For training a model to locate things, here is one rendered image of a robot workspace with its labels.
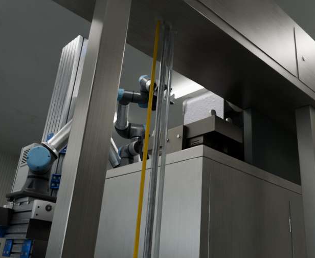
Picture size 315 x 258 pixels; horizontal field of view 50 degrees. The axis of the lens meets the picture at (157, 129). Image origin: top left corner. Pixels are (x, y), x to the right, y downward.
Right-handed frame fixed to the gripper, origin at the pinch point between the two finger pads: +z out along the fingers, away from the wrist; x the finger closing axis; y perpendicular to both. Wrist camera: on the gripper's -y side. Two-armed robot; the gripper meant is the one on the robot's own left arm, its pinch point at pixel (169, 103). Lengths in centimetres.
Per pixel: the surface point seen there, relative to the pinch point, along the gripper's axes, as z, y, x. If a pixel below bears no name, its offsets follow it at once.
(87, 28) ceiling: -262, 10, 29
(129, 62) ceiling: -278, -3, 108
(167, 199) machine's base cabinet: 68, -22, -30
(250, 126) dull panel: 58, 12, -3
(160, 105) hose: 80, 7, -60
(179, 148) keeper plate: 56, -7, -26
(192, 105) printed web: 23.4, 6.1, -4.4
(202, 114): 32.8, 5.4, -4.4
